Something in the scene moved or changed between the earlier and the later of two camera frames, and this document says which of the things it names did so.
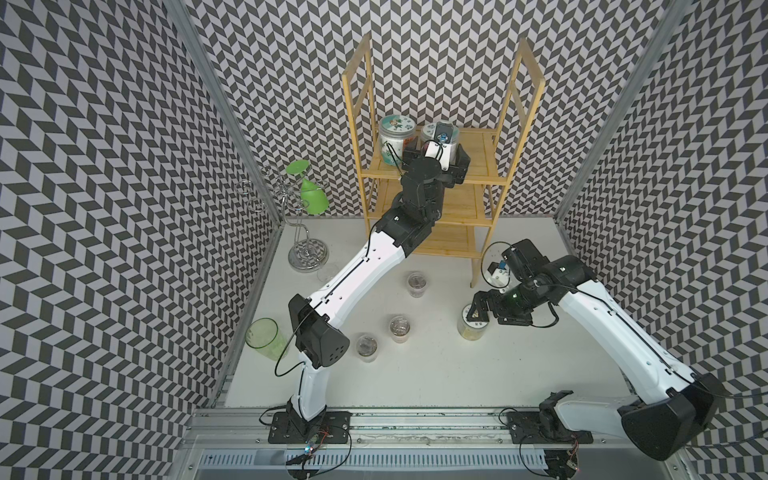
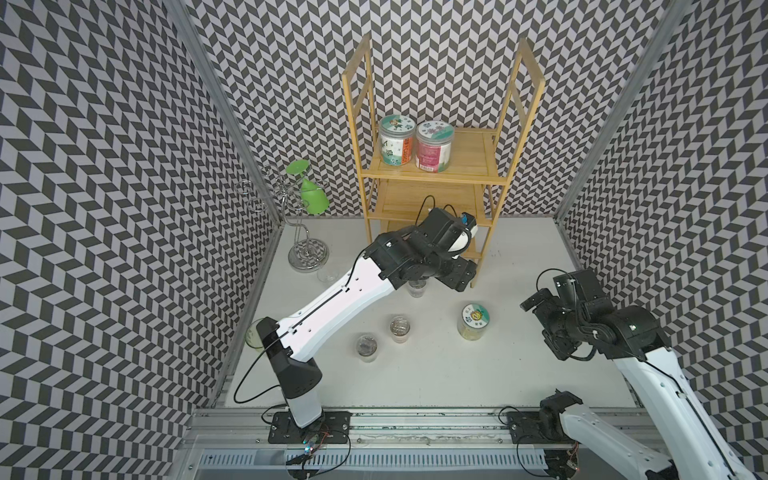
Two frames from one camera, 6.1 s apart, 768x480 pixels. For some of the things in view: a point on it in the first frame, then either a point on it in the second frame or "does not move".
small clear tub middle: (400, 328) does not move
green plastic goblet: (313, 199) does not move
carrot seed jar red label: (397, 134) does not move
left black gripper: (456, 169) -> (462, 272)
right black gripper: (481, 297) -> (563, 347)
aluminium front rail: (384, 428) does not move
